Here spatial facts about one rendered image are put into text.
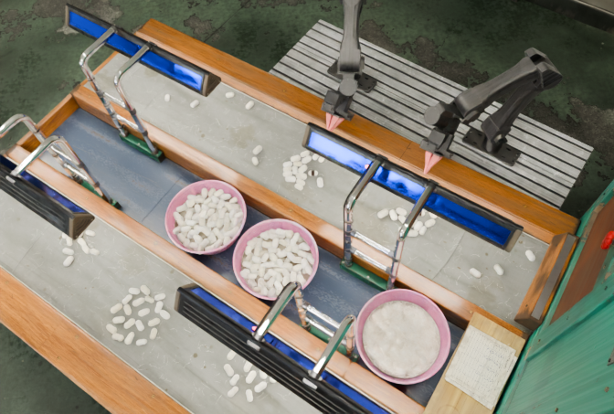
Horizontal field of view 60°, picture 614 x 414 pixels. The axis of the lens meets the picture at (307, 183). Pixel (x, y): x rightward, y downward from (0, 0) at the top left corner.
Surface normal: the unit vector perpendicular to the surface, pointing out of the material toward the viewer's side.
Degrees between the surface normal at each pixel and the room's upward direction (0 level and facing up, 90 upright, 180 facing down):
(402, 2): 0
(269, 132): 0
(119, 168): 0
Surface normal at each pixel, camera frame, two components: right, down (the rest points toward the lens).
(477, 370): -0.06, -0.51
